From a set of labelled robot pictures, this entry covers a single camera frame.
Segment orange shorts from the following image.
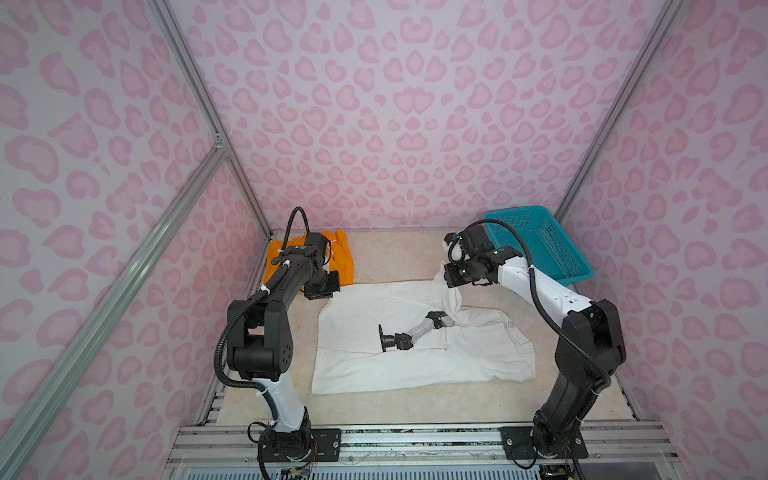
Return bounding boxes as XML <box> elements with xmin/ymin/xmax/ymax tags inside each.
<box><xmin>264</xmin><ymin>230</ymin><xmax>355</xmax><ymax>286</ymax></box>

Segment white patterned garment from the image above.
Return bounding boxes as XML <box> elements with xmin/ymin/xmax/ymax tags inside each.
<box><xmin>312</xmin><ymin>277</ymin><xmax>536</xmax><ymax>395</ymax></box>

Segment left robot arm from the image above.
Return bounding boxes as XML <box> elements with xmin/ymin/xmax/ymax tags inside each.
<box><xmin>213</xmin><ymin>244</ymin><xmax>340</xmax><ymax>464</ymax></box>

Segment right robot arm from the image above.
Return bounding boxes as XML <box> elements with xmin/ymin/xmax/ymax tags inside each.
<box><xmin>444</xmin><ymin>247</ymin><xmax>626</xmax><ymax>458</ymax></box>

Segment teal plastic laundry basket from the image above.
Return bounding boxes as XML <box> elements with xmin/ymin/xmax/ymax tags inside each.
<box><xmin>483</xmin><ymin>206</ymin><xmax>594</xmax><ymax>286</ymax></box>

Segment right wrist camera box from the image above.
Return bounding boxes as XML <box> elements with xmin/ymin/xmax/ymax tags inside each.
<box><xmin>458</xmin><ymin>224</ymin><xmax>496</xmax><ymax>257</ymax></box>

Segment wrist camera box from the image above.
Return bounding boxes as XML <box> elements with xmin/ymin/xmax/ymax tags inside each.
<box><xmin>458</xmin><ymin>224</ymin><xmax>496</xmax><ymax>257</ymax></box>
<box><xmin>304</xmin><ymin>232</ymin><xmax>332</xmax><ymax>263</ymax></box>

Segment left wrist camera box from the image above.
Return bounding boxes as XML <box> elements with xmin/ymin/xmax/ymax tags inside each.
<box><xmin>304</xmin><ymin>232</ymin><xmax>332</xmax><ymax>263</ymax></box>

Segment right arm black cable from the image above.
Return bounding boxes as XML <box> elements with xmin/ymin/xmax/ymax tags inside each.
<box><xmin>446</xmin><ymin>218</ymin><xmax>613</xmax><ymax>480</ymax></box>

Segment aluminium frame post left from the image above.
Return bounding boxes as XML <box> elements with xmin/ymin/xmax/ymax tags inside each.
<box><xmin>146</xmin><ymin>0</ymin><xmax>273</xmax><ymax>239</ymax></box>

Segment aluminium frame post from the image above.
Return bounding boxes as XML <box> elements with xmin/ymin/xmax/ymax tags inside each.
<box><xmin>146</xmin><ymin>0</ymin><xmax>273</xmax><ymax>239</ymax></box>
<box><xmin>554</xmin><ymin>0</ymin><xmax>689</xmax><ymax>224</ymax></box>

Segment aluminium frame post right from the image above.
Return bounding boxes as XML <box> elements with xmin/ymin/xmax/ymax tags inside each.
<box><xmin>554</xmin><ymin>0</ymin><xmax>689</xmax><ymax>224</ymax></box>

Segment aluminium diagonal frame bar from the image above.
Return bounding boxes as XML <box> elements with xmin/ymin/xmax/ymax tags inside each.
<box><xmin>1</xmin><ymin>144</ymin><xmax>229</xmax><ymax>479</ymax></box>

